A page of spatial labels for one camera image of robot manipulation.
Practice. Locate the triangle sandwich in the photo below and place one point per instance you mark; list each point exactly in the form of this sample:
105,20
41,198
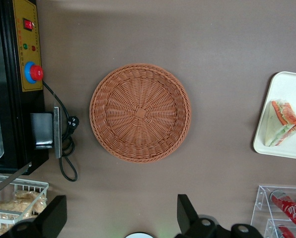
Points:
274,124

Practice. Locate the grey metal lever bar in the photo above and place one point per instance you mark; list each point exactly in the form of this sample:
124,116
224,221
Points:
11,177

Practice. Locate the black sealing machine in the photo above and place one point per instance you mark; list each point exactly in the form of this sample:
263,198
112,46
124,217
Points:
6,99

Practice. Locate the bagged fried snack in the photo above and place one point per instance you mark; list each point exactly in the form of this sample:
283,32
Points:
6,210
31,202

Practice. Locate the red emergency stop button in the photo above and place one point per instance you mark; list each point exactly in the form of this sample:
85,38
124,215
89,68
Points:
36,72

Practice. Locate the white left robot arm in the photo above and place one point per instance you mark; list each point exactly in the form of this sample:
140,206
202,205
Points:
138,235

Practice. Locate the beige plastic tray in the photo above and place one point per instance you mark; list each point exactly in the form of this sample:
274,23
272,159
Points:
292,86

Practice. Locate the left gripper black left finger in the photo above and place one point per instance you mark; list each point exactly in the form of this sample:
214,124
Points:
54,215

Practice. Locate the red rocker switch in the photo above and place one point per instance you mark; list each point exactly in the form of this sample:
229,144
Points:
28,24

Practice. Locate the round brown wicker basket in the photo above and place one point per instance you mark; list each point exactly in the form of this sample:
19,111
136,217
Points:
140,112

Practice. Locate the yellow control panel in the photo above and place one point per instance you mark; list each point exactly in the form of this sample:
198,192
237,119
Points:
31,52

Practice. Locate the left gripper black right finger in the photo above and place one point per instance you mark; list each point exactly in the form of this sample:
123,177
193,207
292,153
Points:
186,213

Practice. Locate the red cola bottle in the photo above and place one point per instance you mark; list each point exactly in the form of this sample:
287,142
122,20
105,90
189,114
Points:
289,209

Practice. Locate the clear acrylic bottle rack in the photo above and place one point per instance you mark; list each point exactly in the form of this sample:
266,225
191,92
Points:
261,205

